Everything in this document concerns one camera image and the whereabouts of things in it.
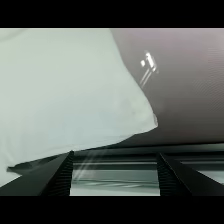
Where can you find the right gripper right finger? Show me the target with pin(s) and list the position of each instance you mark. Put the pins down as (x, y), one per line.
(181, 180)

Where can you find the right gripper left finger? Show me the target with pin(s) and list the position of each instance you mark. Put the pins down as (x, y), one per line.
(53, 178)

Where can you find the white T-shirt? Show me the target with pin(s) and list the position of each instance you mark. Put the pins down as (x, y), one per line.
(63, 93)

